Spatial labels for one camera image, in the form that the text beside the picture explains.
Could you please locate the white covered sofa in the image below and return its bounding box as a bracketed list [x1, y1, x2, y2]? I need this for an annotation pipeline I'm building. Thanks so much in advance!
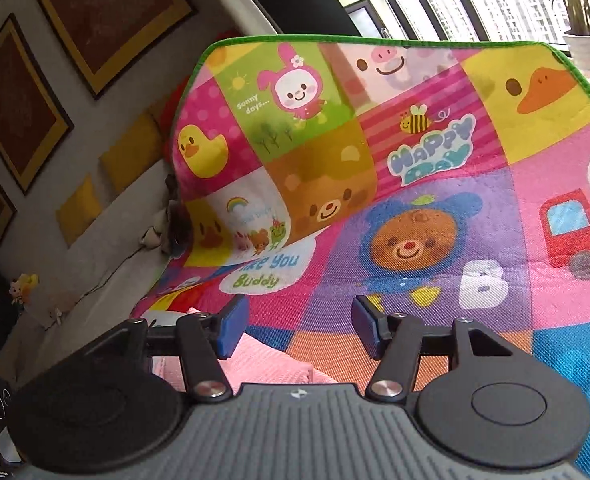
[0, 174, 169, 386]

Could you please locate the colourful cartoon play mat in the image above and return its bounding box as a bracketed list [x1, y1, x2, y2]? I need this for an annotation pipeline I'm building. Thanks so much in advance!
[133, 35, 590, 477]

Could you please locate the pink corduroy garment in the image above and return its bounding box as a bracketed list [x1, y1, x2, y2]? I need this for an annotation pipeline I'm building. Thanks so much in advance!
[142, 310, 337, 393]

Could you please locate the red plush cushion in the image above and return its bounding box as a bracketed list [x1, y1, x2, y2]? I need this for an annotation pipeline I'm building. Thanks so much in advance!
[157, 76, 190, 164]

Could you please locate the small plush toy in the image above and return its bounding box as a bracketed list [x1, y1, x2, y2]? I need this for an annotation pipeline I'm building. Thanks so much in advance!
[10, 273, 39, 306]

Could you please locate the framed picture right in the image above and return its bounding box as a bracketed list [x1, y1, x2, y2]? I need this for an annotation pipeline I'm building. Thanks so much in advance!
[37, 0, 196, 100]

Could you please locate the yellow cushion left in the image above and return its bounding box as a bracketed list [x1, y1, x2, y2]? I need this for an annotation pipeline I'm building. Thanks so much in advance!
[56, 174, 103, 247]

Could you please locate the yellow cushion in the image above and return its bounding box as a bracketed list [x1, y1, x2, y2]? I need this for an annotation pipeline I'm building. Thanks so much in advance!
[56, 174, 103, 247]
[100, 112, 163, 195]

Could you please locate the framed picture middle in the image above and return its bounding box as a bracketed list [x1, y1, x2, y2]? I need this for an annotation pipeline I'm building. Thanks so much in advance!
[0, 13, 74, 194]

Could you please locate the grey cloth on sofa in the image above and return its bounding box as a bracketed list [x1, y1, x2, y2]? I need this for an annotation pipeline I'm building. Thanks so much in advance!
[138, 174, 192, 259]

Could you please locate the yellow cushion middle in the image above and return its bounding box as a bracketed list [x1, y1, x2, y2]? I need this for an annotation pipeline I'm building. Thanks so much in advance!
[100, 112, 163, 195]

